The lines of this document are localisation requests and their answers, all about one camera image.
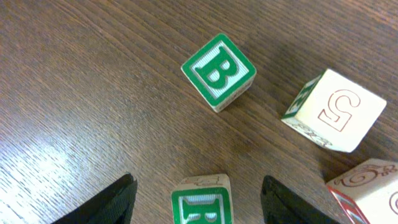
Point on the green R wooden block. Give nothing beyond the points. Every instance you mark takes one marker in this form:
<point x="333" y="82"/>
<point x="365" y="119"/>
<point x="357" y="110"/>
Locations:
<point x="204" y="199"/>

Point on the plain wooden block number five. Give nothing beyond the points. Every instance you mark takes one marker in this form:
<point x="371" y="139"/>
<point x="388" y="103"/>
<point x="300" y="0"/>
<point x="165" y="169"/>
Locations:
<point x="334" y="112"/>

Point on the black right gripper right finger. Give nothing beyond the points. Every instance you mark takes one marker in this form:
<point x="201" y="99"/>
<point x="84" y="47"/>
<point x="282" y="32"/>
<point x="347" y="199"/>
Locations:
<point x="282" y="205"/>

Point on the green B wooden block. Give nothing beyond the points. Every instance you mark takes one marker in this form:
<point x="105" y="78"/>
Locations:
<point x="220" y="72"/>

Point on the red U wooden block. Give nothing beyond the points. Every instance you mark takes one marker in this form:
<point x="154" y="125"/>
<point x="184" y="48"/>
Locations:
<point x="368" y="193"/>

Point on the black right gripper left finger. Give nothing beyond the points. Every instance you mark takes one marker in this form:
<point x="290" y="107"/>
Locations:
<point x="113" y="205"/>

